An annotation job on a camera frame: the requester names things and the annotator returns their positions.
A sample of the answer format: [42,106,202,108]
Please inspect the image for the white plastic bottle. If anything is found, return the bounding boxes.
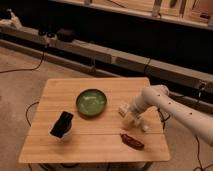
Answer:
[118,102,150,132]

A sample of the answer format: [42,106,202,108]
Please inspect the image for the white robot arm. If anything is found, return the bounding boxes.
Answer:
[122,85,213,146]

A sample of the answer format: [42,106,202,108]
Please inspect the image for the green ceramic bowl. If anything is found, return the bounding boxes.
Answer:
[76,89,107,117]

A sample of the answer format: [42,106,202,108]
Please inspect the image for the dark brown chocolate bar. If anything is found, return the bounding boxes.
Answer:
[120,134,144,150]

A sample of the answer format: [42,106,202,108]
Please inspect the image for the wooden table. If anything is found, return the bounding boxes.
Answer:
[19,78,170,163]

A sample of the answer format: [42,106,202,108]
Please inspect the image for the black box in white cup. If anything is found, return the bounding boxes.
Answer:
[50,111,74,138]

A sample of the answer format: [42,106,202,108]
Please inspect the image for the black power adapter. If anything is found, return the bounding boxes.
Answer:
[56,28,76,42]

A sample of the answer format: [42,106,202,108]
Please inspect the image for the black cable on floor right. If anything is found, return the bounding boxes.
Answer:
[157,87,213,171]

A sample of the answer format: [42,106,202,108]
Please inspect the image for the black cable on floor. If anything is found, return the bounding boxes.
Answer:
[157,87,213,171]
[0,44,47,75]

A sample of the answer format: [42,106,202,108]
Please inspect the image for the black cable under table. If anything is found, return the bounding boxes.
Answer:
[25,100,41,128]

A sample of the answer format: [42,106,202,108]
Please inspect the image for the black cable on floor left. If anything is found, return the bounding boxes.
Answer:
[0,44,47,75]

